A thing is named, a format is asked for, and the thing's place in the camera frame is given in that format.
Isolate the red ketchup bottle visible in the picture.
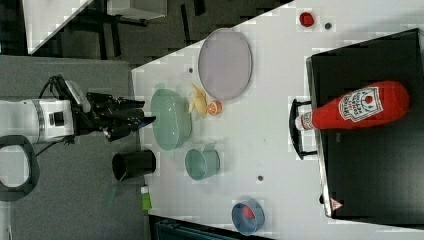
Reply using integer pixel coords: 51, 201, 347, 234
295, 81, 410, 131

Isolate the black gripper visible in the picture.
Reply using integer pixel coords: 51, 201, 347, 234
73, 92, 156, 142

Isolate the green white bottle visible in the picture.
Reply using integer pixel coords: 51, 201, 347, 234
140, 185, 152, 211

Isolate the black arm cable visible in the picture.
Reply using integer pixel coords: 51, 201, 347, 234
34, 75, 73, 158

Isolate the black toaster oven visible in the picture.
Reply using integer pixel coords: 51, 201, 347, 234
306, 28, 424, 229

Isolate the green mug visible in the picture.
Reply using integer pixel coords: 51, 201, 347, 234
185, 148, 220, 181

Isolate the purple round plate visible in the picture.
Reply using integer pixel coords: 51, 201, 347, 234
198, 28, 252, 101

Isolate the green slotted spatula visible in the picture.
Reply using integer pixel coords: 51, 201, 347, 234
105, 173, 127, 208

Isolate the blue bowl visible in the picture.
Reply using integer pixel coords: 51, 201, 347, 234
231, 199, 265, 236

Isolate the peeled toy banana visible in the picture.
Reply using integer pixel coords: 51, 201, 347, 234
189, 83, 207, 117

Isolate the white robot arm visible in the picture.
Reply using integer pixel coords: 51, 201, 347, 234
1, 92, 156, 144

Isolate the small red toy fruit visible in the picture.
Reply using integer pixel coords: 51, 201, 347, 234
299, 12, 315, 27

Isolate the toy orange half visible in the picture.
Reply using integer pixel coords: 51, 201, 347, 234
207, 100, 223, 116

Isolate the red toy fruit in bowl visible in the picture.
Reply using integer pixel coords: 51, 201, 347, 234
242, 205, 255, 219

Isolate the green oval colander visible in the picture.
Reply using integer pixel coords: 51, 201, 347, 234
150, 88, 192, 151

